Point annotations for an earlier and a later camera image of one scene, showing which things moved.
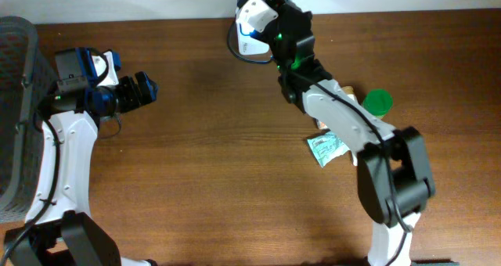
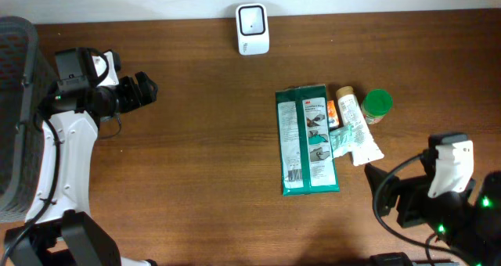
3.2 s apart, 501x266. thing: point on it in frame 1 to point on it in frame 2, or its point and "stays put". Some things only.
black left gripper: [135, 98] stays put
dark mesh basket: [25, 80] stays put
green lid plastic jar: [378, 102] stays put
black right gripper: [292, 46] to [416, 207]
